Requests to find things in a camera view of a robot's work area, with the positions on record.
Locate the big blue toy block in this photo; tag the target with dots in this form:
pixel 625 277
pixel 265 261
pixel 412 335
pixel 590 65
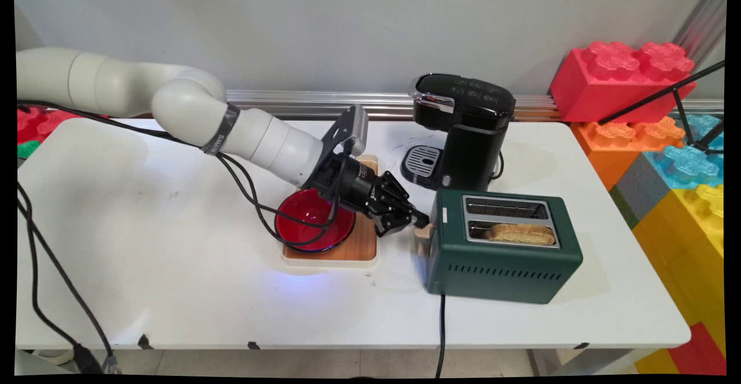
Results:
pixel 689 167

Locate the beige toaster lever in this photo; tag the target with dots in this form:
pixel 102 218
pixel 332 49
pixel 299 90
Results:
pixel 424 232

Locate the small green toy block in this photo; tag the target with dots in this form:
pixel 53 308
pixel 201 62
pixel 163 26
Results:
pixel 26 150

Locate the toast bread slice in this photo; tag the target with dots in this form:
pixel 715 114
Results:
pixel 521 233

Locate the red enamel bowl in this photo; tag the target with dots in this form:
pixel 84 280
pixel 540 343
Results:
pixel 307 222

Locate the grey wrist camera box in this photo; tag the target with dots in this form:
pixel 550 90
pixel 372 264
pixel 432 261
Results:
pixel 359 129

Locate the big red toy block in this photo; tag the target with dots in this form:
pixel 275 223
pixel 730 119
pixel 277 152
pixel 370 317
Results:
pixel 608 91

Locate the big orange toy block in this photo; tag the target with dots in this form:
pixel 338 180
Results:
pixel 608 152

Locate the green two-slot toaster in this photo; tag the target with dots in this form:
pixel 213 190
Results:
pixel 498 274

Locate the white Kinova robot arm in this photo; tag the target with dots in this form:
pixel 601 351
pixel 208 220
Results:
pixel 191 106

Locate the black tripod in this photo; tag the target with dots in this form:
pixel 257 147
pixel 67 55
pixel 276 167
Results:
pixel 660 95

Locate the aluminium upright profile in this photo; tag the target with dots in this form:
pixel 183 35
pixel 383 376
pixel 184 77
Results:
pixel 703 19

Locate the aluminium rail profile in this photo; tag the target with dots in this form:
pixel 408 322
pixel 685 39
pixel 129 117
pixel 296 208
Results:
pixel 301 103

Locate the wooden serving tray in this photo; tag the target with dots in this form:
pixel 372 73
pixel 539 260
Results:
pixel 359 246

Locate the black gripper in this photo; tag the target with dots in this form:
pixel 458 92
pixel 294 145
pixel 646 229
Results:
pixel 356 187

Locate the black coffee machine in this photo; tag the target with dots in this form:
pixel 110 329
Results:
pixel 474 141

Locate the big yellow toy block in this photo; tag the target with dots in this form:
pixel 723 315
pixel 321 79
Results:
pixel 689 245

